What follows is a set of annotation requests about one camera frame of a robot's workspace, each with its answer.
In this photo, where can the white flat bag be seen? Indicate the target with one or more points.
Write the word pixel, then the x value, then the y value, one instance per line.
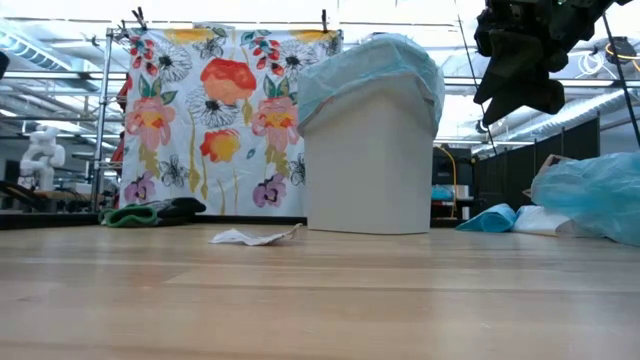
pixel 540 220

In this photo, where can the floral cloth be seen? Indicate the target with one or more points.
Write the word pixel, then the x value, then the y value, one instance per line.
pixel 200 150

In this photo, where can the white cup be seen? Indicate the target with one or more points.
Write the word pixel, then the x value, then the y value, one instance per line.
pixel 465 191

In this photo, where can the white robot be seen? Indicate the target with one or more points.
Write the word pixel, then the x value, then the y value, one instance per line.
pixel 42 160

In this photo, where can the brown cardboard piece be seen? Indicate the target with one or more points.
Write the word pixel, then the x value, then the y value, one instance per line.
pixel 547 160

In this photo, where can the black green work glove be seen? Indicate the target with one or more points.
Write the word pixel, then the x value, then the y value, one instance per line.
pixel 130 217

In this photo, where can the black clothes clip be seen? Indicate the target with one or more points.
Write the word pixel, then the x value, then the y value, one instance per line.
pixel 325 20
pixel 140 20

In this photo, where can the thin black pole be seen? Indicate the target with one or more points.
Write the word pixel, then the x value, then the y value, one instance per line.
pixel 462 35

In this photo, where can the blue bin liner bag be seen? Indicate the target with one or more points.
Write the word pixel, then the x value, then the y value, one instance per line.
pixel 370 60

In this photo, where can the white plastic trash bin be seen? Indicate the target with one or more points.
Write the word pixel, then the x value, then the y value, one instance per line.
pixel 370 175

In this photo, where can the black partition wall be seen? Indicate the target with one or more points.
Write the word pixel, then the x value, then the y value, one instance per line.
pixel 505 175

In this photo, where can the blue trash bag roll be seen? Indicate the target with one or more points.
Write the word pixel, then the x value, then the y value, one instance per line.
pixel 495 220

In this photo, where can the black monitor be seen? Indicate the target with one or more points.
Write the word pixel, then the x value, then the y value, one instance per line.
pixel 445 165

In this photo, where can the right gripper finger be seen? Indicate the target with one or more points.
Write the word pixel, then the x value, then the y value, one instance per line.
pixel 540 97
pixel 510 80

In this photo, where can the teal bundle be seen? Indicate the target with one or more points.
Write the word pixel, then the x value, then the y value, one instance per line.
pixel 442 193

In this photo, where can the metal rack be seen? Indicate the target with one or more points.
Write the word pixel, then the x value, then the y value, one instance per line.
pixel 102 125

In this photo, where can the loose blue trash bag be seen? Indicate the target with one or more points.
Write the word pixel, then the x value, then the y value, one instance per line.
pixel 595 195

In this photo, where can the white paper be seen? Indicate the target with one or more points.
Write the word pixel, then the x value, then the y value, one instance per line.
pixel 240 237

